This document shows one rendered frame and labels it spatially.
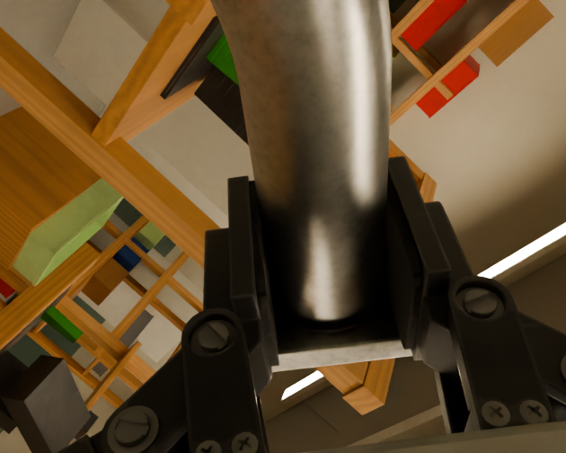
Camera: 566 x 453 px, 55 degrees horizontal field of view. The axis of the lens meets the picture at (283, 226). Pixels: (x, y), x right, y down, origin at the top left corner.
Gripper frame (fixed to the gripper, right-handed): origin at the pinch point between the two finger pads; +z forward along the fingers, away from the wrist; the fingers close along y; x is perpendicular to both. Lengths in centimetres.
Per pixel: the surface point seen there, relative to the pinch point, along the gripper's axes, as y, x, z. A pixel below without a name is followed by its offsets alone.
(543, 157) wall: 286, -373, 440
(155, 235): -141, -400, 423
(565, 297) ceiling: 285, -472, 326
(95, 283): -190, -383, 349
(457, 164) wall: 205, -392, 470
